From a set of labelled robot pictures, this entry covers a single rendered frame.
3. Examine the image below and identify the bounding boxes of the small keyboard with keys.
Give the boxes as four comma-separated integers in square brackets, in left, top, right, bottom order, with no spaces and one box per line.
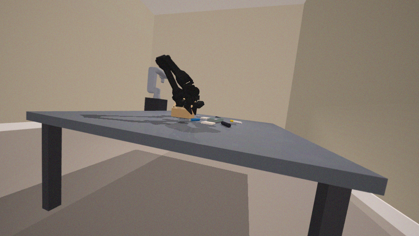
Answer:
[207,117,223,123]

